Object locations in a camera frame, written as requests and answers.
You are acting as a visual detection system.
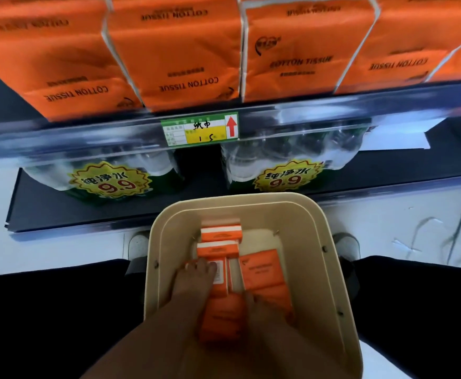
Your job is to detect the person's right hand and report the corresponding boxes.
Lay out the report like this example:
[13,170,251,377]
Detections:
[241,291,295,345]

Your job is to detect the person's left hand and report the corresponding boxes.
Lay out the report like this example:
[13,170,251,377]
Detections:
[172,257,218,317]

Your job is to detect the blurred orange tissue packet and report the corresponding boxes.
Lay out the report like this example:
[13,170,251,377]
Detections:
[198,293,248,345]

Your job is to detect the person's left forearm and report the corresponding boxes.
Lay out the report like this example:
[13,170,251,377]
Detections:
[80,306,204,379]

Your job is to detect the person's right forearm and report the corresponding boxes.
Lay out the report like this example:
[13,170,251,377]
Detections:
[250,333,354,379]

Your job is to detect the orange tissue packet white label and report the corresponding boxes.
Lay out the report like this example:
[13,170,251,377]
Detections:
[209,257,233,299]

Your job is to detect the small orange tissue packet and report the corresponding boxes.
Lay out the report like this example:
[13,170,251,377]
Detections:
[200,224,243,244]
[196,240,240,260]

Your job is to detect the flat orange tissue packet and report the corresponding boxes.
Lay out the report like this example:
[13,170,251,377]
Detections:
[239,249,295,317]

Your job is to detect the person's left grey shoe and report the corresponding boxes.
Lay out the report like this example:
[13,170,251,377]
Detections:
[126,231,151,276]

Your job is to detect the person's grey shoe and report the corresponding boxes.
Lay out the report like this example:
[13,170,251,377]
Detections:
[126,231,151,276]
[332,232,361,262]

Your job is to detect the beige plastic basket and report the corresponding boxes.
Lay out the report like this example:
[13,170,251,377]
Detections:
[143,192,364,379]

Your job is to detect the black shelf board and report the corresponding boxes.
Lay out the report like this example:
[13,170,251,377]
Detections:
[5,114,461,234]

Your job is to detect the person's right grey shoe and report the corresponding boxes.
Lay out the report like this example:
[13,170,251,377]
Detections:
[332,232,361,262]

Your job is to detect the shrink-wrapped water bottle pack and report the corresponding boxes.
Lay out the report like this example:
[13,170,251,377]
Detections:
[220,121,371,194]
[22,147,184,202]

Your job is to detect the yellow starburst price sticker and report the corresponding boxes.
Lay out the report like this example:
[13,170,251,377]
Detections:
[253,159,324,192]
[68,161,152,200]

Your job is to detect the green yellow shelf price label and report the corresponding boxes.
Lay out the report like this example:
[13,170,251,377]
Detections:
[161,112,240,148]

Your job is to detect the person's left black trouser leg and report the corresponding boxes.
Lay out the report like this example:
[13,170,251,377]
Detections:
[0,259,149,379]

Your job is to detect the person's black trouser leg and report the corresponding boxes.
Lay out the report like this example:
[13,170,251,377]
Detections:
[0,259,149,379]
[340,255,461,379]

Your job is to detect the person's right black trouser leg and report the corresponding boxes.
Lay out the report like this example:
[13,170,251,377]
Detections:
[340,255,461,379]

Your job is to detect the white paper sheet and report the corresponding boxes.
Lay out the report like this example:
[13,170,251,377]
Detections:
[359,117,447,151]

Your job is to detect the metal shelf edge rail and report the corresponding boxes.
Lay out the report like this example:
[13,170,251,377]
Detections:
[0,78,461,164]

